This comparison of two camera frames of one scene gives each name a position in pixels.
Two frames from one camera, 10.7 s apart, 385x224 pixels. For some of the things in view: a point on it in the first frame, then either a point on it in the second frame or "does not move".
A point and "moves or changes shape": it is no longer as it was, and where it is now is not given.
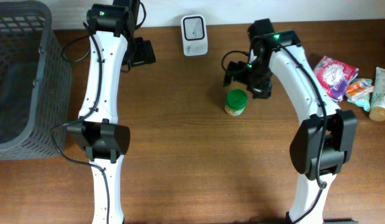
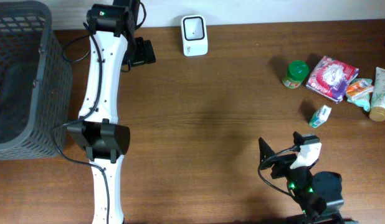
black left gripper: (146, 52) does not move
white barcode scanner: (194, 32) does not move
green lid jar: (236, 102) moves or changes shape
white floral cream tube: (382, 97) does not move
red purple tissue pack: (334, 76) does not move
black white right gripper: (265, 89) to (282, 160)
